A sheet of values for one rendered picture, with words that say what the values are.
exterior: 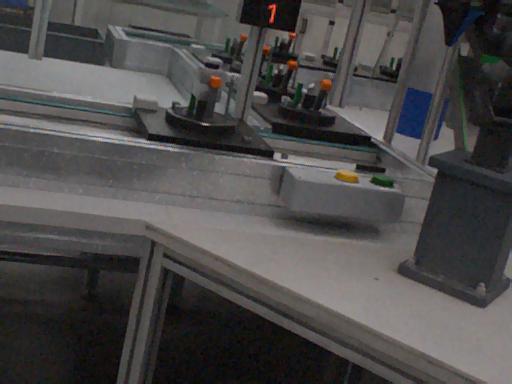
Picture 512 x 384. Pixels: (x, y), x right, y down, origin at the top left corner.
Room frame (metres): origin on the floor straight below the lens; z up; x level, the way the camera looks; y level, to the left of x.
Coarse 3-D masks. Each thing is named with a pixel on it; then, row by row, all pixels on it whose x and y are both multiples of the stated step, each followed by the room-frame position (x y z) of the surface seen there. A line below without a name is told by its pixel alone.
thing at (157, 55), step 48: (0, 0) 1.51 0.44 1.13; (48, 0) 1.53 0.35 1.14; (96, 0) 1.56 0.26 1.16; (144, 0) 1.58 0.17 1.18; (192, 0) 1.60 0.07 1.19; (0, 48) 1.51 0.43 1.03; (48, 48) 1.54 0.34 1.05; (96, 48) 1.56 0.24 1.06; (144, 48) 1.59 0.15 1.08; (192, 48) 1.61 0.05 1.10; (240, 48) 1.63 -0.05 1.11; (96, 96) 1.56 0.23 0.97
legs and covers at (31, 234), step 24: (0, 240) 1.14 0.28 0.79; (24, 240) 1.15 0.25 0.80; (48, 240) 1.16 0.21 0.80; (72, 240) 1.17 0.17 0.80; (96, 240) 1.19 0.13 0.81; (120, 240) 1.19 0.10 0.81; (144, 240) 1.20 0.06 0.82; (48, 264) 2.49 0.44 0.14; (72, 264) 2.51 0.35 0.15; (96, 264) 2.54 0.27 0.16; (120, 264) 2.56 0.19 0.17; (336, 360) 1.31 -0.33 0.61
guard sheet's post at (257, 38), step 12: (252, 36) 1.63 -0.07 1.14; (264, 36) 1.63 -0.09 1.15; (252, 48) 1.63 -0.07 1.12; (252, 60) 1.63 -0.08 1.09; (252, 72) 1.64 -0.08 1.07; (240, 84) 1.65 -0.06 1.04; (252, 84) 1.63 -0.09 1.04; (240, 96) 1.63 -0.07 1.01; (252, 96) 1.64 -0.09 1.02; (240, 108) 1.63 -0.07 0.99
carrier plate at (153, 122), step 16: (144, 112) 1.48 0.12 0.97; (160, 112) 1.51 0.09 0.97; (144, 128) 1.37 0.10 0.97; (160, 128) 1.38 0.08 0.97; (176, 128) 1.40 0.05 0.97; (240, 128) 1.51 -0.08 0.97; (176, 144) 1.34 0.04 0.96; (192, 144) 1.34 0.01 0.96; (208, 144) 1.35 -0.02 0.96; (224, 144) 1.36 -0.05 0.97; (240, 144) 1.38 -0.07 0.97; (256, 144) 1.40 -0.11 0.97
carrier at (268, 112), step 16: (256, 96) 1.84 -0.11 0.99; (304, 96) 1.79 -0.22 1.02; (256, 112) 1.77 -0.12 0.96; (272, 112) 1.76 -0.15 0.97; (288, 112) 1.74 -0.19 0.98; (304, 112) 1.73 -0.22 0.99; (320, 112) 1.74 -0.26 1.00; (272, 128) 1.65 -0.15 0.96; (288, 128) 1.66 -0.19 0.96; (304, 128) 1.67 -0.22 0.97; (320, 128) 1.68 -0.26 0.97; (336, 128) 1.72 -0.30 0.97; (352, 128) 1.76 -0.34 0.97; (368, 144) 1.71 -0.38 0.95
